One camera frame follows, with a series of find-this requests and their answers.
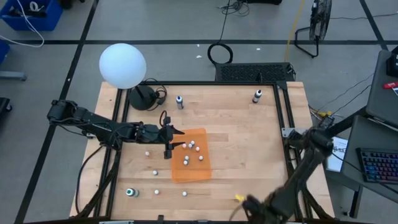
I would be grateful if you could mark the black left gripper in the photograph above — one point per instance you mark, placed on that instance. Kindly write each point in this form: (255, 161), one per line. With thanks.
(154, 133)

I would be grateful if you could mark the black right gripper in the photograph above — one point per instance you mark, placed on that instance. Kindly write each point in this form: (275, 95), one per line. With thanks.
(258, 208)

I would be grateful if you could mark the blue-capped food colouring bottle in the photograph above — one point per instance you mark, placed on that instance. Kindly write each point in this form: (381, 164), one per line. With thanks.
(179, 102)

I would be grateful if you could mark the green-capped food colouring bottle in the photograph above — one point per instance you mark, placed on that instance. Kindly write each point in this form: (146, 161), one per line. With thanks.
(132, 192)

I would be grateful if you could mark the black-capped food colouring bottle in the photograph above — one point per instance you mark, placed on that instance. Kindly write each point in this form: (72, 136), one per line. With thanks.
(257, 96)

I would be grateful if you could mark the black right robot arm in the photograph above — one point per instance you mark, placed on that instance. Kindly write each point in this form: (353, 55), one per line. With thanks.
(311, 146)

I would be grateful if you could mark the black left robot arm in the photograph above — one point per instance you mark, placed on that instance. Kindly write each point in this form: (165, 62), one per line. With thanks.
(93, 123)

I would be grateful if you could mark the yellow tag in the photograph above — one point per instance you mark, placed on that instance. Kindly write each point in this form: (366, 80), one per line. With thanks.
(239, 197)

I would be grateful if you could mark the orange translucent plastic bin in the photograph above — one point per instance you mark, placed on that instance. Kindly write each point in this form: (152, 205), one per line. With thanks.
(192, 172)

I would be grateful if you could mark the white globe table lamp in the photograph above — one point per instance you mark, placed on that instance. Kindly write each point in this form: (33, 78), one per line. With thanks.
(122, 65)

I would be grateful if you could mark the white paper sheet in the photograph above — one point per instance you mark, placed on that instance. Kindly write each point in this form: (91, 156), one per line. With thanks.
(339, 154)

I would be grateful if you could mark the black mesh mat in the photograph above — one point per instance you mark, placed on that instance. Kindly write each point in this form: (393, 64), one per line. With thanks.
(255, 72)

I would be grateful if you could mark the grey desk with keyboard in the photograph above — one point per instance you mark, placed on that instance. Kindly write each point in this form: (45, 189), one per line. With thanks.
(357, 137)

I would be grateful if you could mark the black backlit keyboard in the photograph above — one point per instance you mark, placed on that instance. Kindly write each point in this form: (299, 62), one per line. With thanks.
(379, 165)

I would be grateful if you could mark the black floor object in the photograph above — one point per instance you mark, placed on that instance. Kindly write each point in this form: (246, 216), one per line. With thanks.
(4, 105)

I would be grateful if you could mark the grey floor stand foot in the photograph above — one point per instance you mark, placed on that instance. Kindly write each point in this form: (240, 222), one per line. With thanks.
(12, 75)

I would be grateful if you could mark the blue storage bin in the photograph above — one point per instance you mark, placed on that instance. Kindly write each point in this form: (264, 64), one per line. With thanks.
(34, 25)

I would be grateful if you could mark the red desk item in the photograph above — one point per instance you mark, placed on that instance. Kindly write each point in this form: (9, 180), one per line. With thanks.
(391, 85)

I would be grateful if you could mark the black floor fan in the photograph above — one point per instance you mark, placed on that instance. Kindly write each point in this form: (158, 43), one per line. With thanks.
(319, 21)

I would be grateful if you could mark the blue container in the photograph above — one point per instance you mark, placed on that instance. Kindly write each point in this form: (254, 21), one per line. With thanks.
(3, 51)

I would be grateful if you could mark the black desk item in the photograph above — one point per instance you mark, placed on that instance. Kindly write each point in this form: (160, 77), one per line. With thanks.
(392, 63)

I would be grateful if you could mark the black aluminium table frame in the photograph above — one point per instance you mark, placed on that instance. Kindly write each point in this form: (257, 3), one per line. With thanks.
(202, 83)

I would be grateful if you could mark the black table edge bracket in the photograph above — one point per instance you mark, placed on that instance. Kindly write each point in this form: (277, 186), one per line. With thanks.
(160, 217)

